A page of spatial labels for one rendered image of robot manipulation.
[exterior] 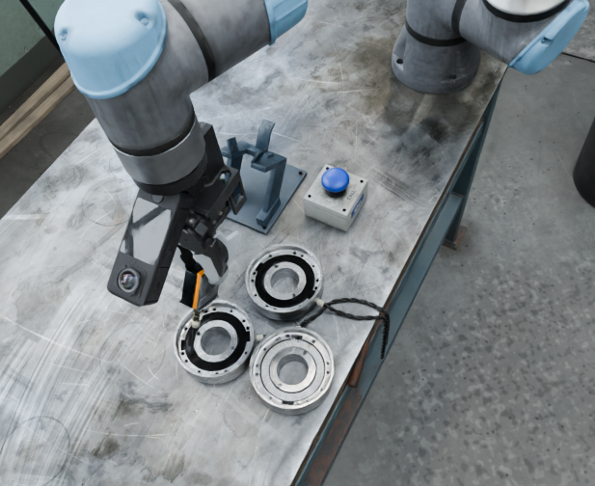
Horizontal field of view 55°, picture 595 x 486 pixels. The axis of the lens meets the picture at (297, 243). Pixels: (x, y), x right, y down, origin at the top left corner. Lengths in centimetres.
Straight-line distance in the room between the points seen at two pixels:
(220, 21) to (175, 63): 5
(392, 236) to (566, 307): 100
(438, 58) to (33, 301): 72
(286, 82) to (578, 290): 110
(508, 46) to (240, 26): 50
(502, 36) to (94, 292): 67
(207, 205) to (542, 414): 124
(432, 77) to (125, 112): 66
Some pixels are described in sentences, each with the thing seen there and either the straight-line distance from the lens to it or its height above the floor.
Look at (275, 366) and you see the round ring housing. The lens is 74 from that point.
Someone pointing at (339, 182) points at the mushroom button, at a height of 87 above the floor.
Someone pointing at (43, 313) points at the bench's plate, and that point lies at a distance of 90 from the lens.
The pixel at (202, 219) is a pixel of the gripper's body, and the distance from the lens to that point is 57.
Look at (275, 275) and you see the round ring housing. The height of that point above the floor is 82.
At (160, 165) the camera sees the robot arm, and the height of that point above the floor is 116.
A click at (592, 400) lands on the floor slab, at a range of 170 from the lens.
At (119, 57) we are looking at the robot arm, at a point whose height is 127.
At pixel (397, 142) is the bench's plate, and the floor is 80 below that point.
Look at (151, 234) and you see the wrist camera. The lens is 54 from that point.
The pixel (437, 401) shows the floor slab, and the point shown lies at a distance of 160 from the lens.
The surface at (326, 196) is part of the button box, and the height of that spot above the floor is 85.
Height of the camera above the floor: 152
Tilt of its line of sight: 59 degrees down
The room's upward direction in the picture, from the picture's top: 9 degrees counter-clockwise
